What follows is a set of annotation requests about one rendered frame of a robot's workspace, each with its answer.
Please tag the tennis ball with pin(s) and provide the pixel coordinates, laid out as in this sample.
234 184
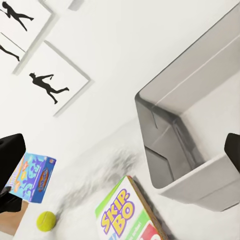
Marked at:
46 221

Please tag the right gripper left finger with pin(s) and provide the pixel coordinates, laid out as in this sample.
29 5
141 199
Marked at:
12 150

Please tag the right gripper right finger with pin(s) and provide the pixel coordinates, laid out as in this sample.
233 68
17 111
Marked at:
232 149

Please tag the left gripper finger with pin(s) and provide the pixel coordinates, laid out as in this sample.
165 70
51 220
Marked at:
5 190
10 198

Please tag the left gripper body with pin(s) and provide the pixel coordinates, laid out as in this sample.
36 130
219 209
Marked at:
15 207

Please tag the board game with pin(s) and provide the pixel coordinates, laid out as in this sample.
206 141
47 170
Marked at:
124 214
31 177

